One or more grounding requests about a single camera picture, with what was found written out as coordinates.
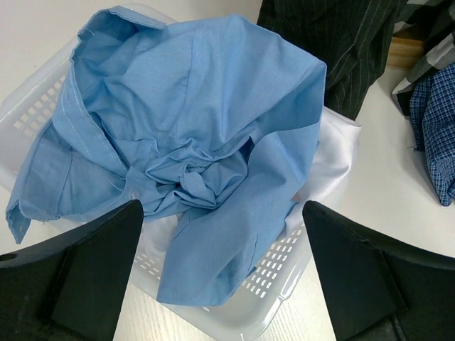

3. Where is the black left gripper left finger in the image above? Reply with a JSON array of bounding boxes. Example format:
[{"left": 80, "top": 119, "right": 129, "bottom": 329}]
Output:
[{"left": 50, "top": 200, "right": 144, "bottom": 340}]

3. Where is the black pinstripe shirt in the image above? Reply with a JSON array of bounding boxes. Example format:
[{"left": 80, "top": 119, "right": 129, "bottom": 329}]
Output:
[{"left": 257, "top": 0, "right": 405, "bottom": 120}]

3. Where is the black white checkered shirt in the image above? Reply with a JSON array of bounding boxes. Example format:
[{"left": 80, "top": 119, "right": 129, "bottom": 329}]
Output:
[{"left": 392, "top": 1, "right": 454, "bottom": 117}]

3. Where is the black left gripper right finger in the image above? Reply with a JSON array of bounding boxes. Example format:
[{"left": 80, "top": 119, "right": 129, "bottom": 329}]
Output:
[{"left": 303, "top": 201, "right": 407, "bottom": 340}]

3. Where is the light blue shirt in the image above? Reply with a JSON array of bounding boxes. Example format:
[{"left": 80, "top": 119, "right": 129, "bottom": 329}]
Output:
[{"left": 6, "top": 6, "right": 326, "bottom": 306}]

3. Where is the wooden clothes rack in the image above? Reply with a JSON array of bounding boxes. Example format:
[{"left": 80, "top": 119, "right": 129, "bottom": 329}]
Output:
[{"left": 387, "top": 27, "right": 425, "bottom": 70}]

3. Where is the blue plaid shirt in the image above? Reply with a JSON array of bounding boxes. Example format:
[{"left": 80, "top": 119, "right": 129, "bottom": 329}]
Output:
[{"left": 409, "top": 64, "right": 454, "bottom": 207}]

